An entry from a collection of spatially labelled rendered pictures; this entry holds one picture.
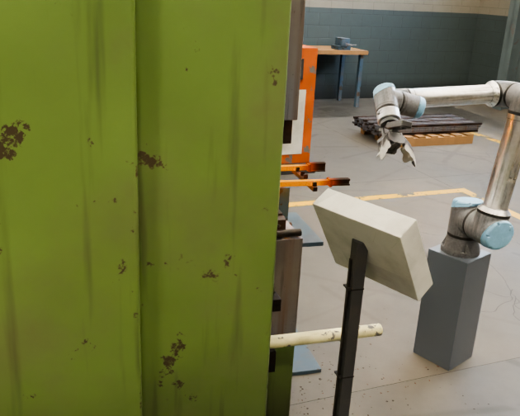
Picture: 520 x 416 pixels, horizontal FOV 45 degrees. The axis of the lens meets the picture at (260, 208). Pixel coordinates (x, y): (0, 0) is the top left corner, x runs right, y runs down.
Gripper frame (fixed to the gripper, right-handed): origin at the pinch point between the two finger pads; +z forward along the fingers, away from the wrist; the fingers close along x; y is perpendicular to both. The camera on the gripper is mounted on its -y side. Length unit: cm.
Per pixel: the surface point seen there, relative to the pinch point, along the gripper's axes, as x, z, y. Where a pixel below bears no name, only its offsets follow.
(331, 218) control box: 40, 36, -13
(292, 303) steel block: 27, 42, 45
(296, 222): 3, -15, 83
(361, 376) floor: -38, 53, 106
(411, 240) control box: 26, 50, -32
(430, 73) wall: -525, -614, 536
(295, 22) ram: 55, -26, -29
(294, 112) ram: 46.9, -6.1, -8.3
